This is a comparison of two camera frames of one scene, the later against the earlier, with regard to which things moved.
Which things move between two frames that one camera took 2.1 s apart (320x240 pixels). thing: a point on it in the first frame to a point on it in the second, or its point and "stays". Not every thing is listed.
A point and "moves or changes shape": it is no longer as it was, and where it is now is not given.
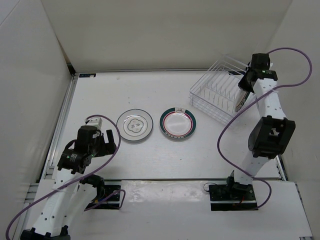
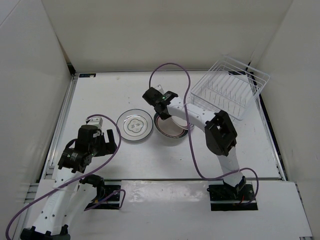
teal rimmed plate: x=242 y=102 to x=180 y=121
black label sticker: x=92 y=75 stays
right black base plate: x=232 y=197 stays
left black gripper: x=103 y=152 stays
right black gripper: x=242 y=85 to x=164 y=117
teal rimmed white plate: x=177 y=122 moves or changes shape
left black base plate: x=110 y=201 stays
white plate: x=134 y=124 stays
